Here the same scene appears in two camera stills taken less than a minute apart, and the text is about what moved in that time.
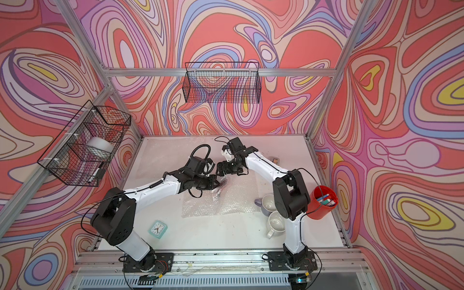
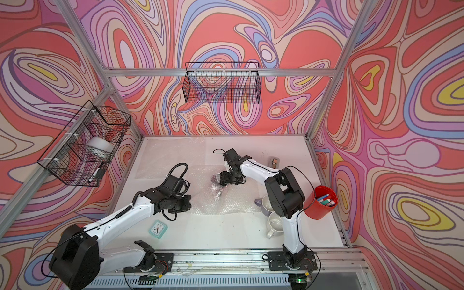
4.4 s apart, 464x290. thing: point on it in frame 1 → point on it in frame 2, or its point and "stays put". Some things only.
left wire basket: [81, 153] stays put
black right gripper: [227, 170] → [225, 179]
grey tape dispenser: [275, 159] stays put
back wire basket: [225, 82] stays put
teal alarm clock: [157, 229] stays put
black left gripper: [212, 178] → [188, 205]
